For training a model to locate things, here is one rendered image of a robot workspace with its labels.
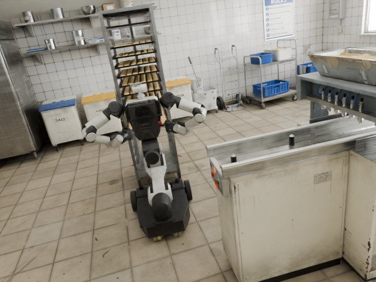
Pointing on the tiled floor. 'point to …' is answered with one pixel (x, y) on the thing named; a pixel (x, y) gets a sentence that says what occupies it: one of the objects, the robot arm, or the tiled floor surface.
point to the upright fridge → (17, 102)
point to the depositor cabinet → (360, 208)
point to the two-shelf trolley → (277, 78)
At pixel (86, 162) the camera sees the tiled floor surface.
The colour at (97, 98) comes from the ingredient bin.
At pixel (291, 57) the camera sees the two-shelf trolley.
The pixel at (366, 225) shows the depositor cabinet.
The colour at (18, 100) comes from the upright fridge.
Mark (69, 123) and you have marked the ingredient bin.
